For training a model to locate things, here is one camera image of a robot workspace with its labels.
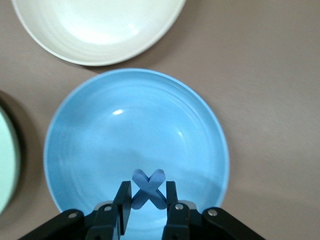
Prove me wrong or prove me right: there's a green plate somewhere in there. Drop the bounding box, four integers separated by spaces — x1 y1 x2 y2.
0 104 22 216

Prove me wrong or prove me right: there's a blue foam letter X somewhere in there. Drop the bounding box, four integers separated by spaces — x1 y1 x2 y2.
131 169 167 210

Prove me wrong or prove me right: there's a brown table cover sheet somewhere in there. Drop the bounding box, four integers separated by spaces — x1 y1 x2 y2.
0 0 320 240

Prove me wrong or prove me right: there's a beige plate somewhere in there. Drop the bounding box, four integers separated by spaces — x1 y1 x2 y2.
9 0 188 67

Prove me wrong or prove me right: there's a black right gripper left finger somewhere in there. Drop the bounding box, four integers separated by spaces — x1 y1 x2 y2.
22 181 133 240

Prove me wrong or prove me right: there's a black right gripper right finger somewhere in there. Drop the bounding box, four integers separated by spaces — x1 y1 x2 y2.
162 181 266 240

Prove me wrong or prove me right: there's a blue plate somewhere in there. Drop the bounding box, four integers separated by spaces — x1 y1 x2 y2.
42 68 231 240

